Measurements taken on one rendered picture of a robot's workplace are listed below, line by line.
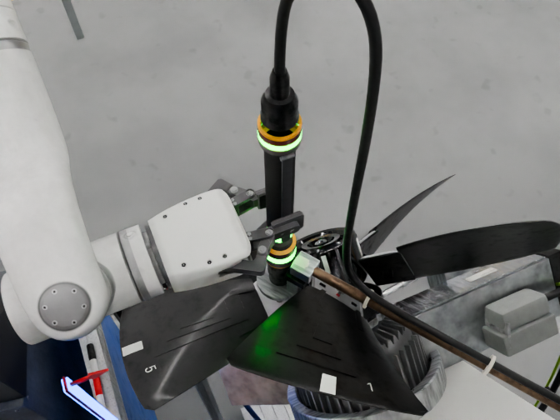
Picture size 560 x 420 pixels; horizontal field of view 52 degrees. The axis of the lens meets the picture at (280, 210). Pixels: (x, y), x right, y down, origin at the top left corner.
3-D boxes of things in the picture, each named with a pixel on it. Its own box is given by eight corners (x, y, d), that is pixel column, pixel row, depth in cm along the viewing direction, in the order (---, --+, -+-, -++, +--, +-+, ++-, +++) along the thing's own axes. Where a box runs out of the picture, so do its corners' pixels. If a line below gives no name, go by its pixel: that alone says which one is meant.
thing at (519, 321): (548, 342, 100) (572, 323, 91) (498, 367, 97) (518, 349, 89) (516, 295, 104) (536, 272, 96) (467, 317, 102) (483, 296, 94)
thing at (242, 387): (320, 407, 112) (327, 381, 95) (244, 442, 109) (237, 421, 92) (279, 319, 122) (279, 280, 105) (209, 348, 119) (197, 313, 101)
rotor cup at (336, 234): (362, 282, 104) (342, 216, 102) (398, 303, 90) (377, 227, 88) (290, 312, 101) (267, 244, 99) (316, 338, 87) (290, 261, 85)
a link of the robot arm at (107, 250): (114, 235, 59) (118, 229, 68) (-15, 282, 56) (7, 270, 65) (143, 309, 60) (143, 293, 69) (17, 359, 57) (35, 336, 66)
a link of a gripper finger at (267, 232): (217, 254, 67) (245, 222, 69) (249, 275, 65) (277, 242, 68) (214, 242, 64) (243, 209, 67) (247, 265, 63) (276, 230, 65)
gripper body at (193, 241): (142, 239, 71) (227, 207, 73) (168, 310, 66) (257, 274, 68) (128, 207, 64) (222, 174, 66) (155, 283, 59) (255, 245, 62)
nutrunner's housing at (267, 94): (297, 282, 88) (310, 65, 49) (283, 302, 87) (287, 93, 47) (275, 270, 89) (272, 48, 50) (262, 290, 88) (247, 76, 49)
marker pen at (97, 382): (104, 407, 113) (92, 342, 120) (97, 409, 113) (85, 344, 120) (107, 408, 115) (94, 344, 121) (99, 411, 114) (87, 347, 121)
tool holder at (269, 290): (322, 278, 86) (327, 248, 78) (299, 316, 83) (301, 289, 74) (272, 251, 88) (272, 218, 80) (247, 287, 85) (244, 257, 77)
